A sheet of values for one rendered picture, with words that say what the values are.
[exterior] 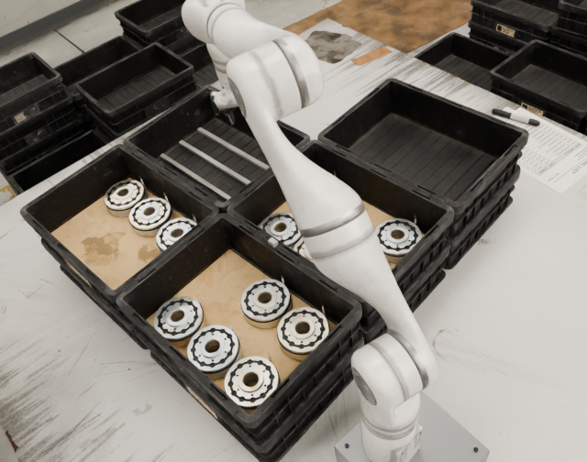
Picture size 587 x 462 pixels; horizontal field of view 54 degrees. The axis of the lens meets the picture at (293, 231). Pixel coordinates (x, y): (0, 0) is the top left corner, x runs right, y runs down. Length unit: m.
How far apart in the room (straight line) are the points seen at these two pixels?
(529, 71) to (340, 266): 1.98
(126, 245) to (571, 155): 1.19
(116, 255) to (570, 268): 1.05
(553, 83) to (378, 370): 1.93
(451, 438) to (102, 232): 0.92
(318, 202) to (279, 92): 0.14
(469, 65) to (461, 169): 1.40
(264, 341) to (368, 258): 0.48
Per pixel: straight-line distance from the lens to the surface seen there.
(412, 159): 1.48
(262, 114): 0.70
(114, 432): 1.32
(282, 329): 1.14
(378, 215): 1.34
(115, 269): 1.39
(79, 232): 1.51
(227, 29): 0.88
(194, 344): 1.17
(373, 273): 0.75
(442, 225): 1.20
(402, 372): 0.79
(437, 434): 1.11
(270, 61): 0.71
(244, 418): 0.99
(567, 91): 2.53
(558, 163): 1.71
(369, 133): 1.56
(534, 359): 1.32
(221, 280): 1.28
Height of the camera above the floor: 1.82
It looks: 48 degrees down
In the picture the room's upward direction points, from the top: 11 degrees counter-clockwise
